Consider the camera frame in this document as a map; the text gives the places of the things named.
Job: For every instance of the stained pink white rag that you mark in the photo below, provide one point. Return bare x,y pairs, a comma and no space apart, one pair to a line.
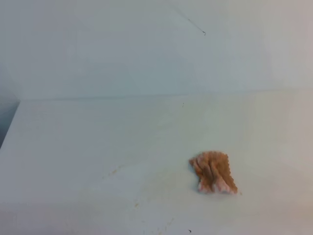
213,171

